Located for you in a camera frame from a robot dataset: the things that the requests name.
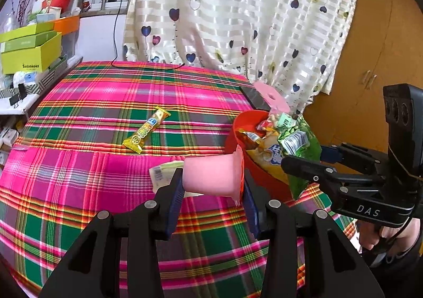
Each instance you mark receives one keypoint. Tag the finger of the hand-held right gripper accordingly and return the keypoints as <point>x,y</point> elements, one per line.
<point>304,169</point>
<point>343,152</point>

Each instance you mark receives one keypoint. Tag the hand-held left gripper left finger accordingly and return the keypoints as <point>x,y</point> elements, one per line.
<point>175,198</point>

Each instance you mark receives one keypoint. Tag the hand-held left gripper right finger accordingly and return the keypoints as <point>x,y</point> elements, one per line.
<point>249,205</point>

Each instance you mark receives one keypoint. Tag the green snack packet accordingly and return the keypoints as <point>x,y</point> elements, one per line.
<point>310,149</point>

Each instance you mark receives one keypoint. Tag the red bowl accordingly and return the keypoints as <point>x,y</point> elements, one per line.
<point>264,175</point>

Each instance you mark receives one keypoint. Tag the yellow chip bag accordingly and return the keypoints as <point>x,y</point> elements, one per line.
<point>267,159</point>

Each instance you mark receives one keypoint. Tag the pink jelly cup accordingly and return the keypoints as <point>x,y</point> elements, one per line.
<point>211,175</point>

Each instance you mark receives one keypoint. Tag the clear peanut packet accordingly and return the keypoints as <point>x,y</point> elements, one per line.
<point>281,119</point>

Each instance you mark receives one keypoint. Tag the red white candy packet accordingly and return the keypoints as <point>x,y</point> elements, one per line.
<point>264,125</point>

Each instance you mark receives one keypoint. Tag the silver red snack packet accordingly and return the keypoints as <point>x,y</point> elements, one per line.
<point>251,136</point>

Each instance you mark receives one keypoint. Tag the golden snack bar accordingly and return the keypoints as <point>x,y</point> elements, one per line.
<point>147,129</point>

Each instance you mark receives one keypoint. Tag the person's right hand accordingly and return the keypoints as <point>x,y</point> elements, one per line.
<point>366,235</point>

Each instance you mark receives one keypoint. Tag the pale green packet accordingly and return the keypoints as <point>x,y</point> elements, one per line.
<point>162,174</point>

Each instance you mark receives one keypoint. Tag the pink plastic stool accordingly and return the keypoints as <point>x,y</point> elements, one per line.
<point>274,96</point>

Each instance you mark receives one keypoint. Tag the black phone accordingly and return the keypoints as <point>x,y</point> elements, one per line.
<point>254,98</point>

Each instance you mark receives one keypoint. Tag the wooden cabinet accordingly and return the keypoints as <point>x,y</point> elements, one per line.
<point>363,53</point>

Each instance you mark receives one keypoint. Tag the pink green plaid cloth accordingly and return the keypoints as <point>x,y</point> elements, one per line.
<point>99,93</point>

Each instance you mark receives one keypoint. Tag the white heart print curtain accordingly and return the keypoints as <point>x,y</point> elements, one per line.
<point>231,20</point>

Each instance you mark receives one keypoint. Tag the black white striped box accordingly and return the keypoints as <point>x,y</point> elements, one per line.
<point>53,74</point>

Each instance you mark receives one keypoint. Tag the black binder clip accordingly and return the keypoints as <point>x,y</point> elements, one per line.
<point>19,93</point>

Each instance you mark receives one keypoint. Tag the green cardboard box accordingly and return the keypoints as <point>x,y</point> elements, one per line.
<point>29,56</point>

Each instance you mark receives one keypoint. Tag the orange box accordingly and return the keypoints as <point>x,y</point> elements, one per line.
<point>67,23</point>

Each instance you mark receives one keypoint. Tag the green box lid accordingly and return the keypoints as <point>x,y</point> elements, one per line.
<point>23,33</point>

